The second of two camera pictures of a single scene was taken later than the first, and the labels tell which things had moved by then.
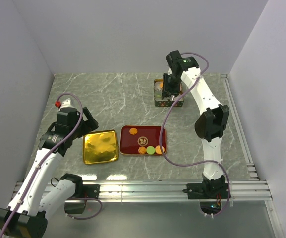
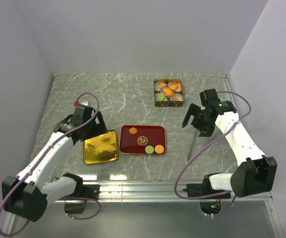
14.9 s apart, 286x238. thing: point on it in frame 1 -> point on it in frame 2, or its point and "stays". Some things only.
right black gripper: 172,91 -> 206,131
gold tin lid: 100,147 stays
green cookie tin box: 167,101 stays
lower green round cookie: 150,149 stays
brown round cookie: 133,131 stays
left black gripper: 88,125 -> 99,128
